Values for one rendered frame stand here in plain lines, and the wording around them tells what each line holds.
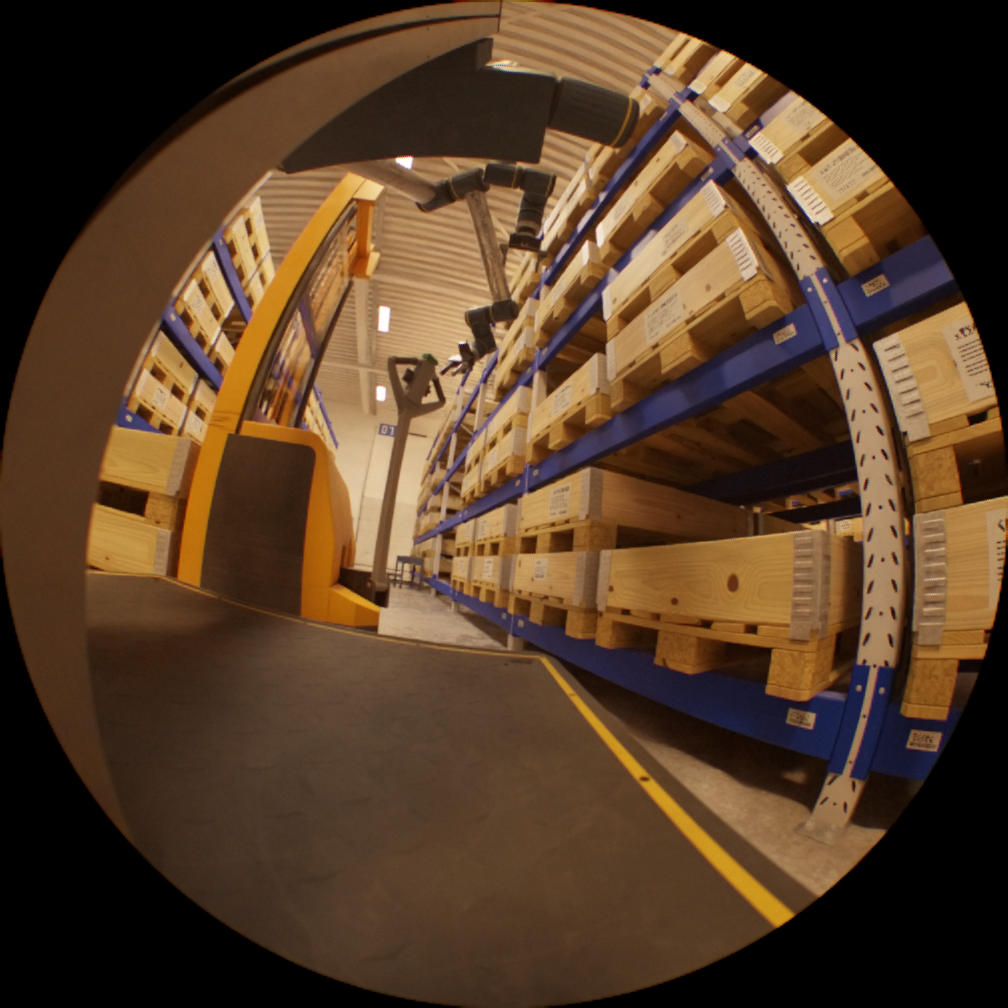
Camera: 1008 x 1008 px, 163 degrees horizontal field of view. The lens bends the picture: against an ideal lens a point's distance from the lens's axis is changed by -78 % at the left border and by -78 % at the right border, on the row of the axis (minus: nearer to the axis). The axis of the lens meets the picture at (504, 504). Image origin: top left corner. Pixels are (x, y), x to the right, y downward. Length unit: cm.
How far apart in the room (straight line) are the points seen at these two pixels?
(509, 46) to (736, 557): 745
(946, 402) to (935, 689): 46
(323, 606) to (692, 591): 108
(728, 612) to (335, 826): 83
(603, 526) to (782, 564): 83
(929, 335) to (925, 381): 9
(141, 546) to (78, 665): 138
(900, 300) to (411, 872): 106
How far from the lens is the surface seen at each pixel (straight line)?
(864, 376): 91
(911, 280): 99
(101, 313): 16
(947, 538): 74
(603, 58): 737
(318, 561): 120
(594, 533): 141
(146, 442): 161
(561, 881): 21
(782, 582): 81
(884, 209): 110
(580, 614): 139
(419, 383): 162
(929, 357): 83
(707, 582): 93
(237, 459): 134
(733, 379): 109
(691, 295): 128
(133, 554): 156
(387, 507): 146
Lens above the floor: 51
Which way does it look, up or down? 11 degrees up
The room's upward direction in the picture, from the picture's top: 6 degrees clockwise
